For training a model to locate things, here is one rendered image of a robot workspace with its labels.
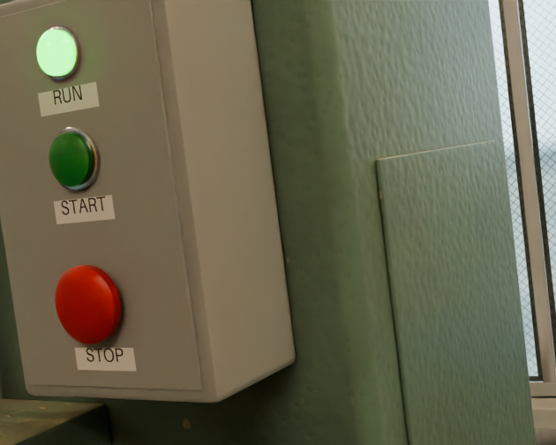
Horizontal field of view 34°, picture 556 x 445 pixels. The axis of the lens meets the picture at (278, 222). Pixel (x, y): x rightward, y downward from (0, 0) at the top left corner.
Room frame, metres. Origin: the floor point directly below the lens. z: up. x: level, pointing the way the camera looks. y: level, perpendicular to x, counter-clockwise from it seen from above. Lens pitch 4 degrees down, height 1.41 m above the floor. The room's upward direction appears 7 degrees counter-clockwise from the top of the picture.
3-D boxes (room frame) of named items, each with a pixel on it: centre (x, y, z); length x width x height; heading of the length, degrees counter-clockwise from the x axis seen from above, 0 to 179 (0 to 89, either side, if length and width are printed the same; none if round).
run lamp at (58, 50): (0.34, 0.07, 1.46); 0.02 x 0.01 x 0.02; 59
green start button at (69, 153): (0.34, 0.07, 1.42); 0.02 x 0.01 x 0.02; 59
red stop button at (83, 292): (0.34, 0.08, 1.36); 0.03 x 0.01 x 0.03; 59
